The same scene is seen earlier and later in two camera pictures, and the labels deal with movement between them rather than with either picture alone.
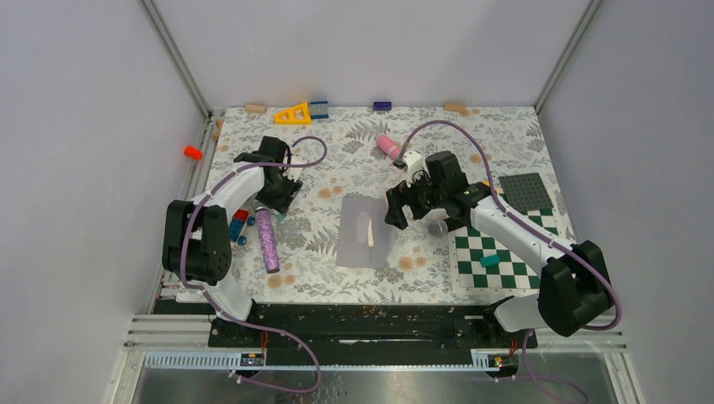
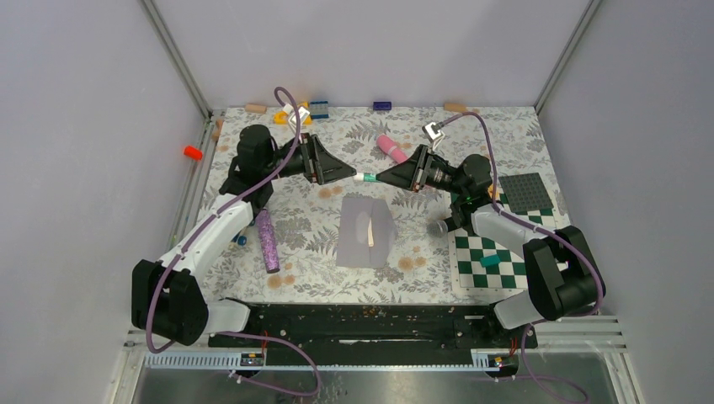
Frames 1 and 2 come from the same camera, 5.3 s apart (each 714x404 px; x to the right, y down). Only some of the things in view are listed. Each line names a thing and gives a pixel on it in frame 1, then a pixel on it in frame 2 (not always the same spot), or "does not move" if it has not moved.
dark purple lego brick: [382, 105] does not move
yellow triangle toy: [298, 114] does not move
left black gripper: [281, 203] to [320, 166]
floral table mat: [333, 245] does not move
